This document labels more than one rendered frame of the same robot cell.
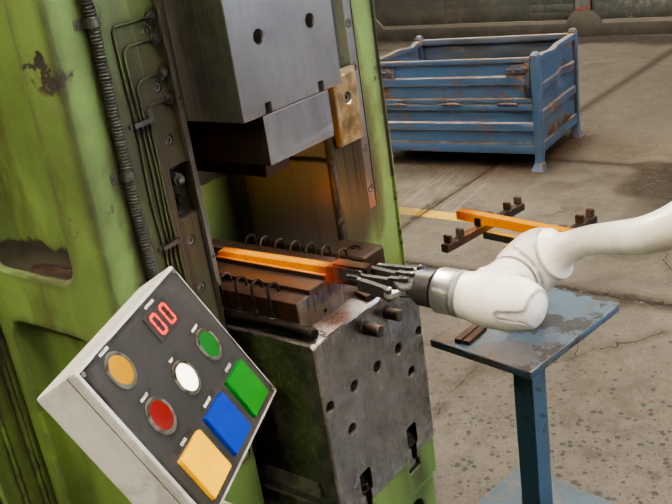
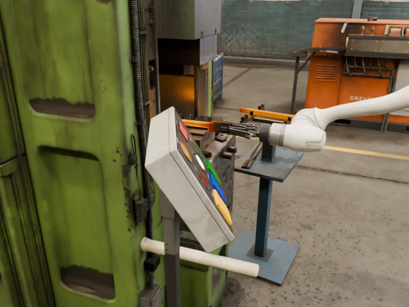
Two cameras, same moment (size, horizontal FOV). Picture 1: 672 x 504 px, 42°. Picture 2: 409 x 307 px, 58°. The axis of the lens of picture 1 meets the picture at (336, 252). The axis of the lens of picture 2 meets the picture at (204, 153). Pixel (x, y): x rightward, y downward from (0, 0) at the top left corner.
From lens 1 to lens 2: 66 cm
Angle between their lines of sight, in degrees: 19
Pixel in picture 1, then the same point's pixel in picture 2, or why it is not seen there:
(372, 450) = not seen: hidden behind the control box
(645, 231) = (392, 101)
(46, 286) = (71, 122)
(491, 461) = not seen: hidden behind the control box
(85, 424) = (174, 181)
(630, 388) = (276, 195)
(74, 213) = (106, 77)
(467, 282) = (291, 128)
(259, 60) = (201, 8)
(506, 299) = (313, 136)
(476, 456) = not seen: hidden behind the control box
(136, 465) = (199, 205)
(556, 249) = (324, 116)
